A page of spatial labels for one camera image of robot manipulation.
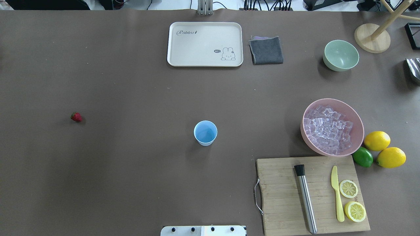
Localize red strawberry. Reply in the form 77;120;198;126
71;112;83;122

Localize light blue cup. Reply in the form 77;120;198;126
194;120;218;147

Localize clear ice cube pile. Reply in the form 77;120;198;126
303;106;353;154

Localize cream rabbit tray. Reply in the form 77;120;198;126
167;22;243;67

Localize grey folded cloth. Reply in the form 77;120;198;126
248;36;284;65

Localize wooden cutting board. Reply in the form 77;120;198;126
257;155;370;236

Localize pink bowl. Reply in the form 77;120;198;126
300;98;365;156

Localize steel muddler black tip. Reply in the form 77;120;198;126
294;164;318;235

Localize green bowl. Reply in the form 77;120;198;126
323;39;359;72

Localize lemon half upper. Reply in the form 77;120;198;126
339;179;359;199

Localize lemon half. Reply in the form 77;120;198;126
339;179;359;199
344;201;367;223

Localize green lime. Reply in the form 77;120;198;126
352;147;374;167

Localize yellow plastic knife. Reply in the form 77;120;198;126
330;166;345;222

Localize yellow lemon upper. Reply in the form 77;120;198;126
364;130;390;151

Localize yellow lemon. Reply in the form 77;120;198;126
364;130;390;151
376;147;406;168

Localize lemon half lower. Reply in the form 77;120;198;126
344;201;367;223

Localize wooden stand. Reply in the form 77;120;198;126
354;0;420;53

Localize yellow lemon lower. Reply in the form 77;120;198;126
376;147;406;168

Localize silver metal object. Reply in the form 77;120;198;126
405;58;420;87

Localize black box at edge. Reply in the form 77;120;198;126
405;23;420;50

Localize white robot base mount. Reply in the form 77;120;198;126
160;225;247;236

